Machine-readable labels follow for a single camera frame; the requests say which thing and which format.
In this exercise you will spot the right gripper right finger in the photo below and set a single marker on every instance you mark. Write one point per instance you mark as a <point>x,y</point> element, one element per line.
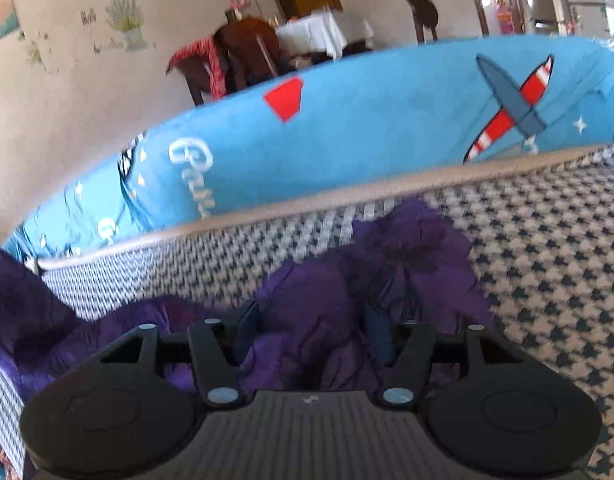
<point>405,352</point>

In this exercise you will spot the blue printed sofa back cover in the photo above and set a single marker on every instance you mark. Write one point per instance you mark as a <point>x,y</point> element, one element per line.
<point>370,117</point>

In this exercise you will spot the red patterned cloth on chair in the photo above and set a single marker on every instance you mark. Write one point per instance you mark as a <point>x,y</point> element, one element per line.
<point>200,64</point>

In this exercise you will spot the dark wooden chair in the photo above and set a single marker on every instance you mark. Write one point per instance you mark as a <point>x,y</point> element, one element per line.
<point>250,53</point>
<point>425,17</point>

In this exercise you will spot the houndstooth sofa seat cover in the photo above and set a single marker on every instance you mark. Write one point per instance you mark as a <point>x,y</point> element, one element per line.
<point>543,246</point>

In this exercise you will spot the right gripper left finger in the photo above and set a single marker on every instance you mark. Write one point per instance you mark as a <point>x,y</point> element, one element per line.
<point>218,347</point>

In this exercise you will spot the white clothed dining table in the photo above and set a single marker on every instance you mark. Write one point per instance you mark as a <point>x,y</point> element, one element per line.
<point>329,32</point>

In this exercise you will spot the purple floral garment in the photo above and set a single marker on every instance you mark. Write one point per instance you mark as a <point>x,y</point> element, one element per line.
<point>319,324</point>

